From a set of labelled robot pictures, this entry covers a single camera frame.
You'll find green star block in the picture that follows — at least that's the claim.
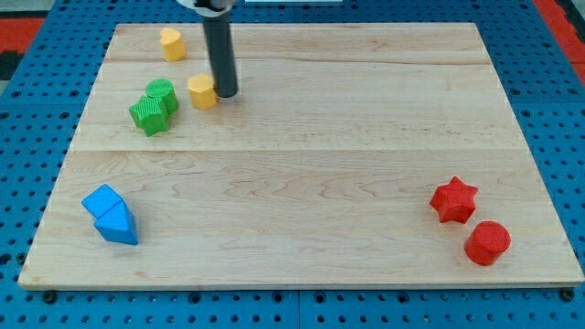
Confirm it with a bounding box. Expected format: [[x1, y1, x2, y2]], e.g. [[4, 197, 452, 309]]
[[129, 96, 169, 137]]

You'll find red star block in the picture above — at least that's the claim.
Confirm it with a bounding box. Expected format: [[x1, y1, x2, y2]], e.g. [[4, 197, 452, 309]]
[[430, 176, 478, 224]]

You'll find wooden board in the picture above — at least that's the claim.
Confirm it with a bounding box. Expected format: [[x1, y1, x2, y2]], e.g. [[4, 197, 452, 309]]
[[18, 23, 584, 291]]

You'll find yellow hexagon block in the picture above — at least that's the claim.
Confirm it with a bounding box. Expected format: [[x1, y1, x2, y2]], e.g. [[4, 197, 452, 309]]
[[187, 74, 218, 110]]

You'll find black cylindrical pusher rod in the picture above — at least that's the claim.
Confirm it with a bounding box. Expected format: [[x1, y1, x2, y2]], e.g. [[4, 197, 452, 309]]
[[203, 12, 239, 98]]

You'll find green cylinder block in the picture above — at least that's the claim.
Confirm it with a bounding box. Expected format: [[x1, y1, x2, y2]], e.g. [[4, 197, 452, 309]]
[[145, 79, 179, 114]]

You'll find yellow heart block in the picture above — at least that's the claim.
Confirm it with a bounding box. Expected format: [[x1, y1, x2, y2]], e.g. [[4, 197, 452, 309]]
[[160, 27, 186, 62]]

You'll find blue triangle block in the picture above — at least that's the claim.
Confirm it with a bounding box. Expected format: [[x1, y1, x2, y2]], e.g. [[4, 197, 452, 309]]
[[94, 201, 139, 245]]

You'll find blue cube block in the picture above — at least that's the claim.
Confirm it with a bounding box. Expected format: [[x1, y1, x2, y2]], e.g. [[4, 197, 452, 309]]
[[81, 184, 122, 219]]

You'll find red cylinder block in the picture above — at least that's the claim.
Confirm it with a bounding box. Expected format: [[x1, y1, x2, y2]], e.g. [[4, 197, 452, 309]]
[[464, 221, 512, 266]]

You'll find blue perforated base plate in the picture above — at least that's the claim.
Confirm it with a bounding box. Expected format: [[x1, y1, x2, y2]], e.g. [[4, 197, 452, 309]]
[[1, 0, 584, 328]]

